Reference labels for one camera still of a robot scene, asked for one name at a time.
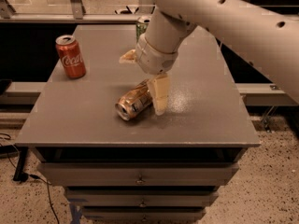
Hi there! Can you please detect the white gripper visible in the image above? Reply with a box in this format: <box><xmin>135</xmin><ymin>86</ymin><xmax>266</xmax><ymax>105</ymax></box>
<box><xmin>119</xmin><ymin>34</ymin><xmax>178</xmax><ymax>116</ymax></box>

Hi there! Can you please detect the orange soda can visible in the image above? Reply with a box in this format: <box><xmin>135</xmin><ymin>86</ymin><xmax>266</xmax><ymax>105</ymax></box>
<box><xmin>115</xmin><ymin>79</ymin><xmax>152</xmax><ymax>120</ymax></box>

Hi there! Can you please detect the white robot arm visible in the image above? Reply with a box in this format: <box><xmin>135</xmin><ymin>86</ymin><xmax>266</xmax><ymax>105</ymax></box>
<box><xmin>120</xmin><ymin>0</ymin><xmax>299</xmax><ymax>115</ymax></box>

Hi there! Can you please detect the green soda can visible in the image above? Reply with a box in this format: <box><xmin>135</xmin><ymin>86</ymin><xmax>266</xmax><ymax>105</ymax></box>
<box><xmin>135</xmin><ymin>15</ymin><xmax>151</xmax><ymax>39</ymax></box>

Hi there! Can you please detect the red Coca-Cola can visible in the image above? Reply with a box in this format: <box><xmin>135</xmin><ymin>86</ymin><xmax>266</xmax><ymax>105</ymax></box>
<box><xmin>55</xmin><ymin>35</ymin><xmax>86</xmax><ymax>78</ymax></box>

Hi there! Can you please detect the grey drawer cabinet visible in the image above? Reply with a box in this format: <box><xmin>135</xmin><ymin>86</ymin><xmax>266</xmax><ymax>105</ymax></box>
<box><xmin>15</xmin><ymin>24</ymin><xmax>261</xmax><ymax>224</ymax></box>

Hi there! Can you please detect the top grey drawer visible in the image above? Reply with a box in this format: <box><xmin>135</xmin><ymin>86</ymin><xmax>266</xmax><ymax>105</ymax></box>
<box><xmin>37</xmin><ymin>163</ymin><xmax>239</xmax><ymax>187</ymax></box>

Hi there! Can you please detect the grey drawer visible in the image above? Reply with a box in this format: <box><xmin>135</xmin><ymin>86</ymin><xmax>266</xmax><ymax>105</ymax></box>
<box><xmin>37</xmin><ymin>163</ymin><xmax>239</xmax><ymax>187</ymax></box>
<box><xmin>64</xmin><ymin>189</ymin><xmax>218</xmax><ymax>208</ymax></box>
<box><xmin>82</xmin><ymin>207</ymin><xmax>206</xmax><ymax>221</ymax></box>

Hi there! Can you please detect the middle grey drawer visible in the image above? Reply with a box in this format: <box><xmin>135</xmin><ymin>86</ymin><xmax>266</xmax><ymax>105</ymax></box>
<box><xmin>64</xmin><ymin>189</ymin><xmax>218</xmax><ymax>208</ymax></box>

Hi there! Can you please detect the bottom grey drawer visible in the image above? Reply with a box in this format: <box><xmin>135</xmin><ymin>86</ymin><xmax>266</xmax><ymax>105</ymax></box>
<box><xmin>82</xmin><ymin>207</ymin><xmax>206</xmax><ymax>221</ymax></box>

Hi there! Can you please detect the metal railing frame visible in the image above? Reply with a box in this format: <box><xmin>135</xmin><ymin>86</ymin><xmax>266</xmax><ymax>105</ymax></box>
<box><xmin>0</xmin><ymin>0</ymin><xmax>299</xmax><ymax>26</ymax></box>

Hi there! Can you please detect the black floor cable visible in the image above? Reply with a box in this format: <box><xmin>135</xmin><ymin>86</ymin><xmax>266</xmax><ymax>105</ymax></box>
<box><xmin>0</xmin><ymin>133</ymin><xmax>61</xmax><ymax>224</ymax></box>

